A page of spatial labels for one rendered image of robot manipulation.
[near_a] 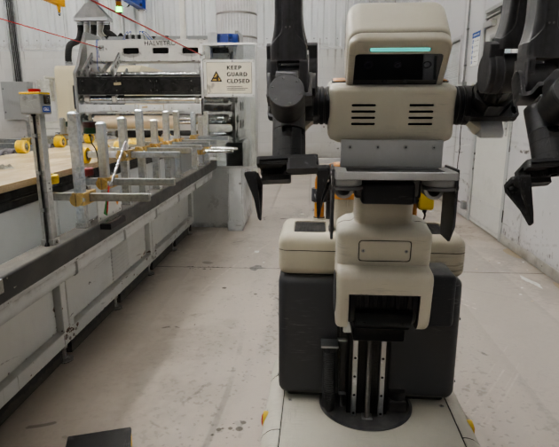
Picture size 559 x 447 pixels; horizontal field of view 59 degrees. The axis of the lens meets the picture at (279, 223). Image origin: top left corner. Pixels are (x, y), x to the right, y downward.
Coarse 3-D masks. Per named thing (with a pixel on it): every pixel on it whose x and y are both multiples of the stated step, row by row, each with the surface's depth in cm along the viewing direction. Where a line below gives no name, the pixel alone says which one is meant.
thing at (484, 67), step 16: (512, 0) 91; (512, 16) 92; (496, 32) 97; (512, 32) 93; (496, 48) 95; (512, 48) 94; (480, 64) 100; (496, 64) 95; (480, 80) 100; (496, 80) 95
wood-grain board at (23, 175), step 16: (96, 144) 387; (112, 144) 387; (0, 160) 266; (16, 160) 266; (32, 160) 266; (64, 160) 266; (96, 160) 266; (112, 160) 276; (0, 176) 199; (16, 176) 199; (32, 176) 199; (0, 192) 176
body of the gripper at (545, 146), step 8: (544, 128) 80; (528, 136) 83; (536, 136) 81; (544, 136) 80; (552, 136) 80; (536, 144) 81; (544, 144) 80; (552, 144) 79; (536, 152) 81; (544, 152) 80; (552, 152) 79; (528, 160) 79; (536, 160) 78; (544, 160) 78; (552, 160) 78; (520, 168) 82; (528, 168) 79; (536, 168) 79; (544, 168) 79; (552, 168) 80
